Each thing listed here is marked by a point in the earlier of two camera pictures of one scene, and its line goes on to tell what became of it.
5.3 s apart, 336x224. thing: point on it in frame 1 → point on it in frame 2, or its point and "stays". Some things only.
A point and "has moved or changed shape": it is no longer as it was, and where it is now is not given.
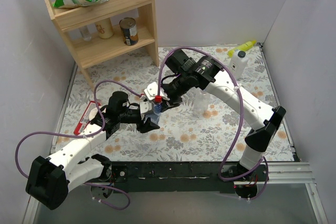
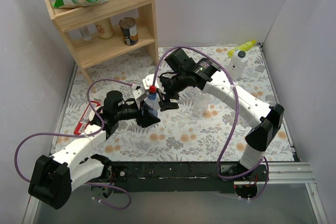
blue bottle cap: x=158 y=108 has moved or changed shape
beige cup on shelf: x=104 y=28 stays
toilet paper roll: x=93 y=113 stays
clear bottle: x=201 y=104 stays
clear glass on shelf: x=85 y=33 stays
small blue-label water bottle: x=155 y=116 has moved or changed shape
